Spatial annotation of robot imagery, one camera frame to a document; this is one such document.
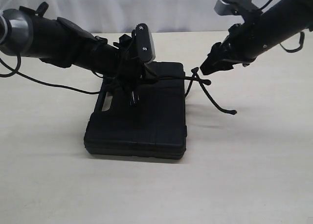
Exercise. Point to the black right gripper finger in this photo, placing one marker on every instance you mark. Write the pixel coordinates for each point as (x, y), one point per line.
(218, 56)
(208, 67)

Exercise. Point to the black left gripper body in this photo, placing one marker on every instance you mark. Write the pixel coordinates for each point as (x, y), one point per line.
(130, 71)

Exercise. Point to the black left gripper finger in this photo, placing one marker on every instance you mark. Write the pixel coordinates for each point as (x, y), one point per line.
(147, 75)
(129, 88)

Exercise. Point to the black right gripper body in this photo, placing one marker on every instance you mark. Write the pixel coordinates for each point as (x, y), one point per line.
(234, 48)

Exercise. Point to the black plastic carrying case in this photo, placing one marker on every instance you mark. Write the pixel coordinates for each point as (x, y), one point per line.
(155, 127)

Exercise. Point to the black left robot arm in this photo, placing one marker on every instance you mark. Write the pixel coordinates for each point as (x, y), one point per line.
(25, 32)

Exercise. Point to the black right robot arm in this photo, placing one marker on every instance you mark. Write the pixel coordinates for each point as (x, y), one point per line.
(260, 31)

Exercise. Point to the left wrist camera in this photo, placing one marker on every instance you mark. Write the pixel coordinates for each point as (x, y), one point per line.
(144, 43)

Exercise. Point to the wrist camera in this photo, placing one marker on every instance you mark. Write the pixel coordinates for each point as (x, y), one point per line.
(244, 8)
(144, 43)

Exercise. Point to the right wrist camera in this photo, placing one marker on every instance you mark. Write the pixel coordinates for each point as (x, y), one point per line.
(244, 8)

